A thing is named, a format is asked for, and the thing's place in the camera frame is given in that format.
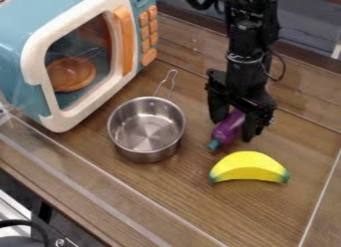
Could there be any blue toy microwave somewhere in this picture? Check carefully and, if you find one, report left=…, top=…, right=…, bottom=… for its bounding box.
left=0, top=0, right=160, bottom=132

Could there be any black device bottom left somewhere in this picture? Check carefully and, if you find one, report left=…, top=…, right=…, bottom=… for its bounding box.
left=0, top=215, right=103, bottom=247

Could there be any silver pot with handle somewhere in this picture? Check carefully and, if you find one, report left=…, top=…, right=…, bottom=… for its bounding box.
left=107, top=70, right=186, bottom=163

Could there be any yellow toy banana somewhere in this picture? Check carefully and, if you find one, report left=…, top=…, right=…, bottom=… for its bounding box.
left=209, top=151, right=291, bottom=183

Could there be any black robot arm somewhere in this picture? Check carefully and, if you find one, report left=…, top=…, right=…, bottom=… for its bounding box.
left=185, top=0, right=280, bottom=141

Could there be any purple toy eggplant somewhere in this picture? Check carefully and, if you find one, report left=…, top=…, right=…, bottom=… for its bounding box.
left=208, top=109, right=245, bottom=151

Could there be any orange plate inside microwave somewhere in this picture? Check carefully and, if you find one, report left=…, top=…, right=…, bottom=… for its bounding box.
left=47, top=57, right=97, bottom=92

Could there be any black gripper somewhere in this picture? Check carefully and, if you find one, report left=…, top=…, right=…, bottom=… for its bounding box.
left=205, top=69, right=277, bottom=142

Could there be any black cable bottom left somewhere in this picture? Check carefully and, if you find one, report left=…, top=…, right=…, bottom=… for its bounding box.
left=0, top=218, right=51, bottom=247

